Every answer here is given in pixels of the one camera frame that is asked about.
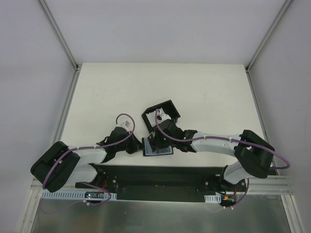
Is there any left white cable duct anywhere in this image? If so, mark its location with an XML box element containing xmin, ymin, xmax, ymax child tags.
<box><xmin>41</xmin><ymin>190</ymin><xmax>117</xmax><ymax>201</ymax></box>

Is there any right aluminium frame post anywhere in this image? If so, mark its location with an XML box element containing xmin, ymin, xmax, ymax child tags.
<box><xmin>245</xmin><ymin>0</ymin><xmax>294</xmax><ymax>72</ymax></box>

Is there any aluminium front frame rail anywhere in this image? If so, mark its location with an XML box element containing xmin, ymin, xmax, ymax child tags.
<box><xmin>30</xmin><ymin>175</ymin><xmax>294</xmax><ymax>195</ymax></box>

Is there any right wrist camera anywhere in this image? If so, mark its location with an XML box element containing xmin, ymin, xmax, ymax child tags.
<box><xmin>156</xmin><ymin>114</ymin><xmax>170</xmax><ymax>123</ymax></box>

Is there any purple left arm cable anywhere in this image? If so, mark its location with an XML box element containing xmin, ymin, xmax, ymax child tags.
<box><xmin>41</xmin><ymin>113</ymin><xmax>137</xmax><ymax>190</ymax></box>

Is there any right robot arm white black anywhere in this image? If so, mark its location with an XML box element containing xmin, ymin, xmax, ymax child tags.
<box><xmin>148</xmin><ymin>119</ymin><xmax>275</xmax><ymax>192</ymax></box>

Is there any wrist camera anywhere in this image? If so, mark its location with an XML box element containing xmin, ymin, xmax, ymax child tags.
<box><xmin>156</xmin><ymin>114</ymin><xmax>170</xmax><ymax>123</ymax></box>
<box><xmin>121</xmin><ymin>120</ymin><xmax>131</xmax><ymax>130</ymax></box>

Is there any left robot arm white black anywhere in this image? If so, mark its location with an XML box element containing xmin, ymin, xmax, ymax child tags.
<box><xmin>30</xmin><ymin>126</ymin><xmax>143</xmax><ymax>193</ymax></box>

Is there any aluminium frame post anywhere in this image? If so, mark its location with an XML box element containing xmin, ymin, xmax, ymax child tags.
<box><xmin>37</xmin><ymin>0</ymin><xmax>82</xmax><ymax>71</ymax></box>
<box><xmin>245</xmin><ymin>0</ymin><xmax>294</xmax><ymax>72</ymax></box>

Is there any black leather card holder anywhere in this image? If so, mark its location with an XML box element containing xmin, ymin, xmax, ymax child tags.
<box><xmin>142</xmin><ymin>134</ymin><xmax>173</xmax><ymax>157</ymax></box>

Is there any right white cable duct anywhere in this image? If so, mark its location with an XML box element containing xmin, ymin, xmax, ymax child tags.
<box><xmin>204</xmin><ymin>194</ymin><xmax>222</xmax><ymax>204</ymax></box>

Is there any left aluminium frame post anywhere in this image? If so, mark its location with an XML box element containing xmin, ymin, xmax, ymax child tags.
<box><xmin>37</xmin><ymin>0</ymin><xmax>82</xmax><ymax>71</ymax></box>

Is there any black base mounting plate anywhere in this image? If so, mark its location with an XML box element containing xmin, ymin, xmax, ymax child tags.
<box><xmin>75</xmin><ymin>165</ymin><xmax>246</xmax><ymax>202</ymax></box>

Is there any white cable duct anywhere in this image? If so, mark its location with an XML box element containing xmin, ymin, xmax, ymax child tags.
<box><xmin>204</xmin><ymin>194</ymin><xmax>222</xmax><ymax>204</ymax></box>
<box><xmin>41</xmin><ymin>190</ymin><xmax>117</xmax><ymax>201</ymax></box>

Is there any black plastic card tray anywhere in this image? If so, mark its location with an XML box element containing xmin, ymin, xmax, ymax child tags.
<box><xmin>141</xmin><ymin>100</ymin><xmax>180</xmax><ymax>133</ymax></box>

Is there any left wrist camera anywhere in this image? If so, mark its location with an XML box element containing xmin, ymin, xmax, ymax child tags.
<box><xmin>121</xmin><ymin>120</ymin><xmax>131</xmax><ymax>130</ymax></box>

